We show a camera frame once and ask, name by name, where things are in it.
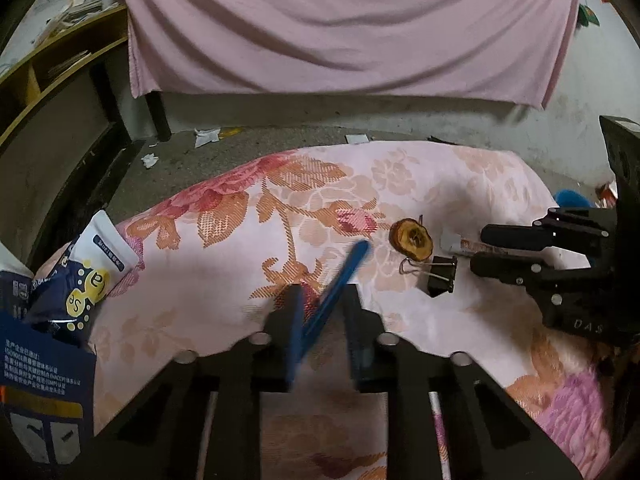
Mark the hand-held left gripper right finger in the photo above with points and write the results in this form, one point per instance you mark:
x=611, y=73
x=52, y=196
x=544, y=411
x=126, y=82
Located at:
x=360, y=360

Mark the pink floral blanket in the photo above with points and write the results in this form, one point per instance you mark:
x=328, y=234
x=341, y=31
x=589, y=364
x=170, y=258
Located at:
x=280, y=200

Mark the dried brown fruit slice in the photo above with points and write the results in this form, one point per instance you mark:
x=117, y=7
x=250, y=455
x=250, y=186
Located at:
x=411, y=240

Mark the stack of papers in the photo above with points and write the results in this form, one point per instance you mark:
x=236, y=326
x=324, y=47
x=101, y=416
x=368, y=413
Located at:
x=80, y=7

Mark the large pink hanging cloth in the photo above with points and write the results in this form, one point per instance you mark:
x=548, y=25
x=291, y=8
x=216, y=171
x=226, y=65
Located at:
x=350, y=30

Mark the blue pen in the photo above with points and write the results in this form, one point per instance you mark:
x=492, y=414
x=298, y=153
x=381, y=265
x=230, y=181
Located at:
x=340, y=285

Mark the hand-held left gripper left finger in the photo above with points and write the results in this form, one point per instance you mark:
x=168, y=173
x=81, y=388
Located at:
x=296, y=330

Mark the blue plastic basin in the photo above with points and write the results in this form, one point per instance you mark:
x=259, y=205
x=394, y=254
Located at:
x=572, y=199

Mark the green hanging ornament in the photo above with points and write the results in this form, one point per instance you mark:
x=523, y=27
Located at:
x=590, y=15

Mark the blue cardboard box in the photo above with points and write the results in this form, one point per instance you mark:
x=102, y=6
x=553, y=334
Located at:
x=45, y=360

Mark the blue and white pouch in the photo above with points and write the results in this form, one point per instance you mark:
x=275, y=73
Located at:
x=95, y=270

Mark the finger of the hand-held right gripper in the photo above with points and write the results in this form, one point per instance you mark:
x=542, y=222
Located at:
x=515, y=236
x=505, y=266

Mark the small white paper scrap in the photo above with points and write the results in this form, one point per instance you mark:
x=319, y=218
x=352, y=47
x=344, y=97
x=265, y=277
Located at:
x=150, y=160

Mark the black furniture leg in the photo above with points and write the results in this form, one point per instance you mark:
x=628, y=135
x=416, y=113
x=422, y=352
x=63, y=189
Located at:
x=159, y=117

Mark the crumpled white paper scrap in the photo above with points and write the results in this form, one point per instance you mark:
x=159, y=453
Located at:
x=206, y=136

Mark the small white tube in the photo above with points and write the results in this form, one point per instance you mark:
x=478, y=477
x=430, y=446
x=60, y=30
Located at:
x=462, y=244

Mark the black binder clip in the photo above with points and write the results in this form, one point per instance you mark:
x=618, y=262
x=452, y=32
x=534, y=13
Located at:
x=442, y=275

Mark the wooden shelf unit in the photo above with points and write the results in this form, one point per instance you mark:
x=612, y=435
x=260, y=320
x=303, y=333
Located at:
x=55, y=75

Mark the flat white paper scrap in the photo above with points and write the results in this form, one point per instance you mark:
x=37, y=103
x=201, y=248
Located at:
x=356, y=138

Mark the red snack wrapper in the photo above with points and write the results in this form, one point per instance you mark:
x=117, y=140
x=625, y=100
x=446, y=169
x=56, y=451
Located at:
x=607, y=195

